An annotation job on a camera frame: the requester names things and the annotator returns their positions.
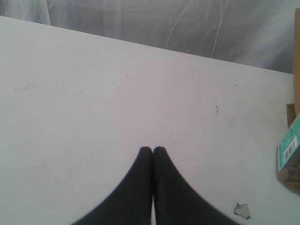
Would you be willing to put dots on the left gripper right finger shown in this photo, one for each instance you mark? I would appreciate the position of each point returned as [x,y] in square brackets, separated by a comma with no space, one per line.
[175,201]

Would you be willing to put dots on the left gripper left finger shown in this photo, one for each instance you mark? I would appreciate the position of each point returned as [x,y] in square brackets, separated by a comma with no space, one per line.
[130,203]

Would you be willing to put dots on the clear jar gold lid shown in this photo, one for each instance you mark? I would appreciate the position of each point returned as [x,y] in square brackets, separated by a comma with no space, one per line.
[288,156]

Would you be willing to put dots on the large brown paper bag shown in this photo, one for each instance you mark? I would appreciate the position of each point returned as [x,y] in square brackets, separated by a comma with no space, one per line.
[293,110]

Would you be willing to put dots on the torn label scrap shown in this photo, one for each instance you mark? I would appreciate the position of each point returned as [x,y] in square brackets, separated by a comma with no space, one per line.
[242,210]

